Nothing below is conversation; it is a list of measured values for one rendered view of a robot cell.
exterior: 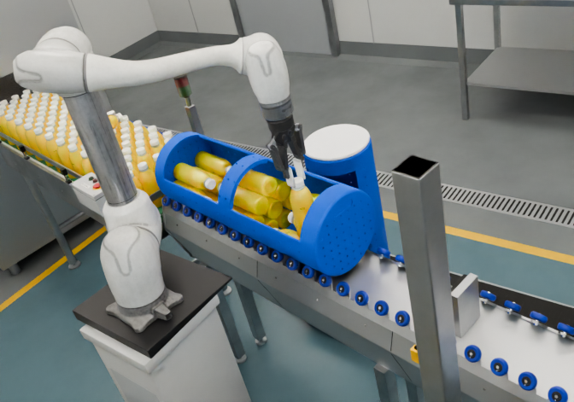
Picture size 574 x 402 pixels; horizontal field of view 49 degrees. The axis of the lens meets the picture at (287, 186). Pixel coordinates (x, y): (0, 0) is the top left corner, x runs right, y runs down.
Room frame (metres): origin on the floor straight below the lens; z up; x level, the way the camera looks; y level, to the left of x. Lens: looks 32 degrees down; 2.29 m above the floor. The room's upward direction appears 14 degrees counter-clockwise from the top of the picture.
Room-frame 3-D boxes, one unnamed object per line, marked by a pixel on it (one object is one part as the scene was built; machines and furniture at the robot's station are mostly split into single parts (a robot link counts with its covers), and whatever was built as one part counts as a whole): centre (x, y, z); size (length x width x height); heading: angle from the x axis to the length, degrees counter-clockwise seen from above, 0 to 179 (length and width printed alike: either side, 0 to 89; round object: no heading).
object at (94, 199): (2.27, 0.77, 1.05); 0.20 x 0.10 x 0.10; 37
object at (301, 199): (1.59, -0.03, 1.18); 0.07 x 0.07 x 0.19
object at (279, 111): (1.59, -0.03, 1.55); 0.09 x 0.09 x 0.06
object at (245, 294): (2.27, 0.32, 0.31); 0.06 x 0.06 x 0.63; 37
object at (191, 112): (2.80, 0.36, 0.55); 0.04 x 0.04 x 1.10; 37
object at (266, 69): (1.60, -0.03, 1.66); 0.13 x 0.11 x 0.16; 179
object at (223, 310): (2.18, 0.43, 0.31); 0.06 x 0.06 x 0.63; 37
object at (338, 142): (2.23, -0.24, 1.03); 0.28 x 0.28 x 0.01
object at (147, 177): (2.32, 0.56, 0.99); 0.07 x 0.07 x 0.19
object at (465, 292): (1.22, -0.39, 1.00); 0.10 x 0.04 x 0.15; 127
